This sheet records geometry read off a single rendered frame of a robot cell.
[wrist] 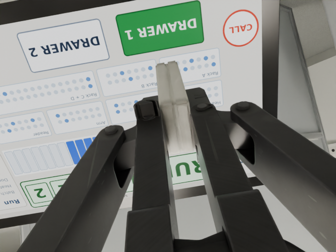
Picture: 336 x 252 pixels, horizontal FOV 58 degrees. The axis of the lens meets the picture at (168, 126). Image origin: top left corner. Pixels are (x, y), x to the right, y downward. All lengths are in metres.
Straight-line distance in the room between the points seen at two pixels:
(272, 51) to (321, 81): 3.61
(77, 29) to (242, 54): 0.19
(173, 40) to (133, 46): 0.05
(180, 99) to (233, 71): 0.23
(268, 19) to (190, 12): 0.09
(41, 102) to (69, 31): 0.10
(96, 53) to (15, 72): 0.10
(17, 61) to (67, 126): 0.10
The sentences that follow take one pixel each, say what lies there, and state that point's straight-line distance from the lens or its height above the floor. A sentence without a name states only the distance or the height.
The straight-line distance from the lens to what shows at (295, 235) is 1.99.
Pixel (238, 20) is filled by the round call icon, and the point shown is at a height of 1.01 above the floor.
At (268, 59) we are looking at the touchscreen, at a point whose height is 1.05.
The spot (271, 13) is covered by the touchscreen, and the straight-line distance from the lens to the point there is 0.38.
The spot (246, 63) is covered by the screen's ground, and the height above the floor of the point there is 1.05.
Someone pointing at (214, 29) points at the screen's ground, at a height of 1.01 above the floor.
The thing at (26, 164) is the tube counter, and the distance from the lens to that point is 0.46.
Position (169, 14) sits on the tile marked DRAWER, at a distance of 0.35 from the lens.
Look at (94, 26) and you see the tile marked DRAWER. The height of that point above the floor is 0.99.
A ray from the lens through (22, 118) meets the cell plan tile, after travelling 0.42.
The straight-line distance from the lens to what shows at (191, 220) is 1.40.
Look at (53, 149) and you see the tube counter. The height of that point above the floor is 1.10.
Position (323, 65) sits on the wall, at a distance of 4.00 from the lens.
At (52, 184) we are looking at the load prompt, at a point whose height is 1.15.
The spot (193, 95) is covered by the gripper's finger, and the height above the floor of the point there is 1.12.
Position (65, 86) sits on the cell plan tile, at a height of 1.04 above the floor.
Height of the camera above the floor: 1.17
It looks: 10 degrees down
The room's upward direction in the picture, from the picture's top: 170 degrees clockwise
